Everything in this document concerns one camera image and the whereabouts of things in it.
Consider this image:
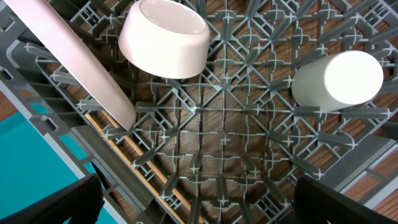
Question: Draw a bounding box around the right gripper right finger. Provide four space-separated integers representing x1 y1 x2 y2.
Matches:
293 175 397 224

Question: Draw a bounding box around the pink bowl with rice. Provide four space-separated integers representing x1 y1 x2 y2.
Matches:
118 0 210 79

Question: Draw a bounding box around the grey dish rack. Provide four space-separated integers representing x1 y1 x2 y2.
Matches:
1 1 397 223

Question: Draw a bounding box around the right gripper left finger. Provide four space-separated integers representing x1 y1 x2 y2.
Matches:
1 174 104 224

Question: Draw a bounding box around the large white plate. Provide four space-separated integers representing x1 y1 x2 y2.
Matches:
6 0 136 130

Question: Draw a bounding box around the small white cup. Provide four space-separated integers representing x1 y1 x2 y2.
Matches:
292 50 384 111

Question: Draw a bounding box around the wooden chopstick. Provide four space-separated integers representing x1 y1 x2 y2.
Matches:
90 111 206 223
85 113 184 223

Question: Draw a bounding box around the teal serving tray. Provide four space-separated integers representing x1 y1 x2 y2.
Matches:
0 102 119 224

